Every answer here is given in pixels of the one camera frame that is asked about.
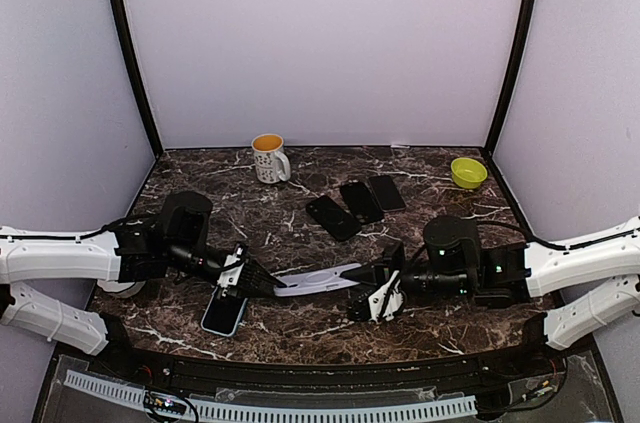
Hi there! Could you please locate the purple phone with dark screen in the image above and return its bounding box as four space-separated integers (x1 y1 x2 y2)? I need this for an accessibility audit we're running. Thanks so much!
368 175 406 213

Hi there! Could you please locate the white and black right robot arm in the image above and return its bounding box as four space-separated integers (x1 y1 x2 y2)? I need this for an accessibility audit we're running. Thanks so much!
339 215 639 377

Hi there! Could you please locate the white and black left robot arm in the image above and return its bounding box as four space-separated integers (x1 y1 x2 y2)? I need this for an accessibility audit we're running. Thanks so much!
1 191 284 379

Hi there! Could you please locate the phone in blue case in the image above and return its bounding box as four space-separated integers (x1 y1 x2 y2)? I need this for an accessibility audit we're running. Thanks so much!
200 291 249 337

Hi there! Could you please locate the green bowl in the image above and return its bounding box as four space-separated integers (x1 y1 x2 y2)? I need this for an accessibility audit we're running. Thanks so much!
451 157 488 190

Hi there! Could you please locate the white patterned mug yellow inside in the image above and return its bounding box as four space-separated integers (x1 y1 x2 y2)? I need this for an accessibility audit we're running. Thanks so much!
251 134 291 184

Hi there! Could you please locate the white fluted bowl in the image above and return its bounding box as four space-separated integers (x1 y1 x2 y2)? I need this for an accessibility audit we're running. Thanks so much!
96 280 146 299

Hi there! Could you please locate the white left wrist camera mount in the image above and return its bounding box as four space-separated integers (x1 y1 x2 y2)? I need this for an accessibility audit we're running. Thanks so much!
217 253 245 289

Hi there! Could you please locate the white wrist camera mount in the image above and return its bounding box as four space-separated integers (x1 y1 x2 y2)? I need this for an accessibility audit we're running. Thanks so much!
217 253 245 289
347 270 405 323

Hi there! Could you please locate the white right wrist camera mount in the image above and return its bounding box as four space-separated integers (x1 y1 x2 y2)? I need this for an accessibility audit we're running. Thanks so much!
347 270 405 323

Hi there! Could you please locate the white slotted cable duct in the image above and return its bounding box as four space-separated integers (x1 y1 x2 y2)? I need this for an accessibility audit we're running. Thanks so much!
63 370 478 423

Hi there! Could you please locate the black front rail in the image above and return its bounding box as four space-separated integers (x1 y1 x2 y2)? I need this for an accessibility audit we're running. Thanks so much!
90 347 568 393

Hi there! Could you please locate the black frame post right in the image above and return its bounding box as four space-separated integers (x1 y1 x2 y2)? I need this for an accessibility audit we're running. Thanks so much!
483 0 536 159

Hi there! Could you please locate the black frame post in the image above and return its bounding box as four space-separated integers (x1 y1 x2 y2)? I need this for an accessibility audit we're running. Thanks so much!
483 0 536 159
109 0 164 159

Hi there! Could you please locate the black frame post left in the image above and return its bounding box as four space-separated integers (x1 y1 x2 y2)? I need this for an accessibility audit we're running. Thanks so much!
109 0 164 159

